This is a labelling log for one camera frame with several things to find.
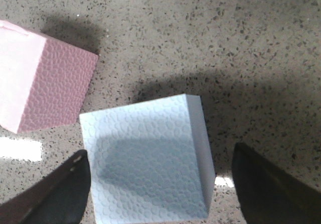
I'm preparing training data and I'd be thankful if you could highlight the pink foam block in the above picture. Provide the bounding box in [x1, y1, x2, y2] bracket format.
[1, 21, 98, 134]

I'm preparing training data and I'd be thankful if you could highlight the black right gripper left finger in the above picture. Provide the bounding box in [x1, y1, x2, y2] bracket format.
[1, 150, 91, 223]

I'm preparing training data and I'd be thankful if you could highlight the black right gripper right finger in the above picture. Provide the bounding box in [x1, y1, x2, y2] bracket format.
[232, 143, 320, 223]

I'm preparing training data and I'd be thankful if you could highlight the light blue foam block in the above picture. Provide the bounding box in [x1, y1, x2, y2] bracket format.
[80, 94, 215, 223]

